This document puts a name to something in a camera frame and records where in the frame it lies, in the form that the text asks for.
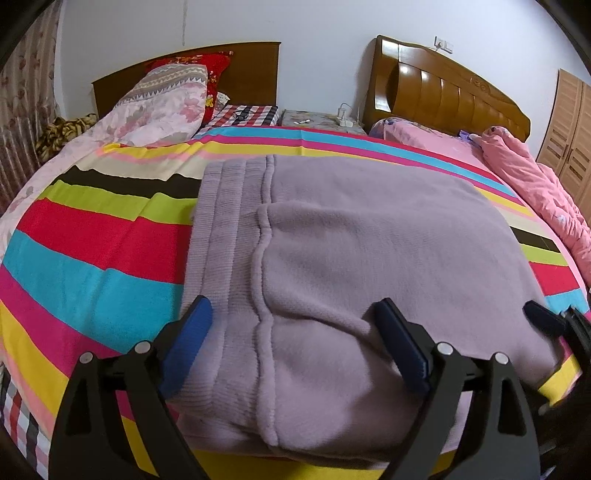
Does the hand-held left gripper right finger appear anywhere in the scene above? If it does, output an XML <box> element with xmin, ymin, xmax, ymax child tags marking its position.
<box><xmin>373</xmin><ymin>298</ymin><xmax>541</xmax><ymax>480</ymax></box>

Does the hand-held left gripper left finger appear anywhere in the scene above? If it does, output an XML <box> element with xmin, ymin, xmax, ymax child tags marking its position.
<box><xmin>48</xmin><ymin>294</ymin><xmax>214</xmax><ymax>480</ymax></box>

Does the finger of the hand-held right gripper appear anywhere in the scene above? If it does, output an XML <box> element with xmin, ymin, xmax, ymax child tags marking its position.
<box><xmin>523</xmin><ymin>300</ymin><xmax>591</xmax><ymax>365</ymax></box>

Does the lilac knit sweater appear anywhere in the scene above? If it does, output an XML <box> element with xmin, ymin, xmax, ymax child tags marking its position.
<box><xmin>168</xmin><ymin>154</ymin><xmax>573</xmax><ymax>462</ymax></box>

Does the colourful striped bedsheet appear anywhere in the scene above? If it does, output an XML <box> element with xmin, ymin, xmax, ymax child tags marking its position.
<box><xmin>0</xmin><ymin>126</ymin><xmax>589</xmax><ymax>480</ymax></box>

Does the salmon pink quilt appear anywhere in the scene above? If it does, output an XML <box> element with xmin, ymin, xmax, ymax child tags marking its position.
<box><xmin>471</xmin><ymin>126</ymin><xmax>591</xmax><ymax>278</ymax></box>

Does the light wooden wardrobe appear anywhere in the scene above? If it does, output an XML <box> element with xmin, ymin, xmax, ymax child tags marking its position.
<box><xmin>536</xmin><ymin>68</ymin><xmax>591</xmax><ymax>195</ymax></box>

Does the checkered mattress cover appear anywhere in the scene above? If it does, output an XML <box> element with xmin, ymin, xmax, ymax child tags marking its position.
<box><xmin>0</xmin><ymin>364</ymin><xmax>51</xmax><ymax>480</ymax></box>

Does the pink bedsheet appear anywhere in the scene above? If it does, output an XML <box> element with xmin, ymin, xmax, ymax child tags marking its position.
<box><xmin>369</xmin><ymin>117</ymin><xmax>509</xmax><ymax>178</ymax></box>

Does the pink floral quilt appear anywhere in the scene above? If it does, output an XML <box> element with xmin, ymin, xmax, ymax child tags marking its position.
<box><xmin>0</xmin><ymin>64</ymin><xmax>209</xmax><ymax>245</ymax></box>

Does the nightstand with floral cloth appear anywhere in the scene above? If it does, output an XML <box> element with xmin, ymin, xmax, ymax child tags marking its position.
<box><xmin>281</xmin><ymin>109</ymin><xmax>369</xmax><ymax>136</ymax></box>

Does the plaid checked bed sheet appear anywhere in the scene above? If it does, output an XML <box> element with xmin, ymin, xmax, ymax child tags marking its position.
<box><xmin>201</xmin><ymin>104</ymin><xmax>281</xmax><ymax>134</ymax></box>

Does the glossy light wooden headboard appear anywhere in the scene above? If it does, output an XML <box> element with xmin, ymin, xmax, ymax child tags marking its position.
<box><xmin>362</xmin><ymin>34</ymin><xmax>532</xmax><ymax>144</ymax></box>

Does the tiger print blanket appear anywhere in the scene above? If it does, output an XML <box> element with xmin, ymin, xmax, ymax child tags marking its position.
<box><xmin>36</xmin><ymin>113</ymin><xmax>99</xmax><ymax>162</ymax></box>

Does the red floral pillow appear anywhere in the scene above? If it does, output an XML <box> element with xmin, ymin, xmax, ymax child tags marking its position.
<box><xmin>147</xmin><ymin>53</ymin><xmax>232</xmax><ymax>124</ymax></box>

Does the dark wooden headboard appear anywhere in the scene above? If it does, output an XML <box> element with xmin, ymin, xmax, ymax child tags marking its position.
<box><xmin>91</xmin><ymin>41</ymin><xmax>282</xmax><ymax>118</ymax></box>

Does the floral pleated curtain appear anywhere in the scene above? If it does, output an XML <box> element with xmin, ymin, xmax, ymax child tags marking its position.
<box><xmin>0</xmin><ymin>0</ymin><xmax>63</xmax><ymax>204</ymax></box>

